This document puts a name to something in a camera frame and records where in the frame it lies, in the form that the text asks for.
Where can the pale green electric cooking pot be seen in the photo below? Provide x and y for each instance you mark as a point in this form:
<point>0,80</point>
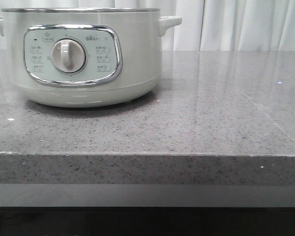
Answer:
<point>84,57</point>

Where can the white curtain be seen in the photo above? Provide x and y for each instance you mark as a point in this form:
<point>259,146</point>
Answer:
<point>207,25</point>

